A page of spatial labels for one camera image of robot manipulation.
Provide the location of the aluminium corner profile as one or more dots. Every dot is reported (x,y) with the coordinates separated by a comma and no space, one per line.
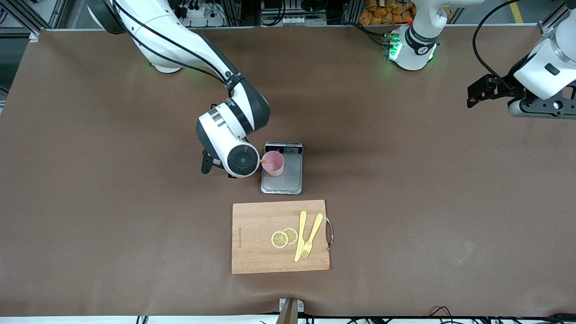
(546,28)

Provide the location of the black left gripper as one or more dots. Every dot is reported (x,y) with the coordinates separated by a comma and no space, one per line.
(504,90)

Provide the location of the brown table cover mat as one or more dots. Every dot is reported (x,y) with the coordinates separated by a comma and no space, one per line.
(405,247)

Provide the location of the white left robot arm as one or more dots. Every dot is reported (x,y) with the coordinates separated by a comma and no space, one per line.
(414,49)

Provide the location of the yellow plastic fork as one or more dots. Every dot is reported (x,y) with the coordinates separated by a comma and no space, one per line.
(315,227)

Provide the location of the lemon slice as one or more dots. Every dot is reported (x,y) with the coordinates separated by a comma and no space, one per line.
(292,235)
(279,239)

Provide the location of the yellow plastic knife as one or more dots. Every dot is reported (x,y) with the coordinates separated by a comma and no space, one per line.
(300,234)

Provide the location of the aluminium frame profiles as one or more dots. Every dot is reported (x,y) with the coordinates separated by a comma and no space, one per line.
(45,13)

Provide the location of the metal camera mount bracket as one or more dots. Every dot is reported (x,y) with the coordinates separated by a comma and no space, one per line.
(290,312)

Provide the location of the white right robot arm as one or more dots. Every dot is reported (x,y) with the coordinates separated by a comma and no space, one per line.
(234,130)

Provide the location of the small white corner bracket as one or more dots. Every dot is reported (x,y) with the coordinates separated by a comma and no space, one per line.
(34,37)

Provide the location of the wooden cutting board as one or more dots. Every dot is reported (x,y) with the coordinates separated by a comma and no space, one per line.
(256,252)

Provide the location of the silver digital kitchen scale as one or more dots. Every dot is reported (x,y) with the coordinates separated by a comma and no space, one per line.
(290,182)

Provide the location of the white power strip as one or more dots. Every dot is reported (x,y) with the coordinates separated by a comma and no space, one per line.
(202,13)

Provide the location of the pink plastic cup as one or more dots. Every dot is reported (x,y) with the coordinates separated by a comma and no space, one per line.
(273,164)

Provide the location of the orange snack packets pile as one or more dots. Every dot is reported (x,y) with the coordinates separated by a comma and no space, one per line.
(382,13)

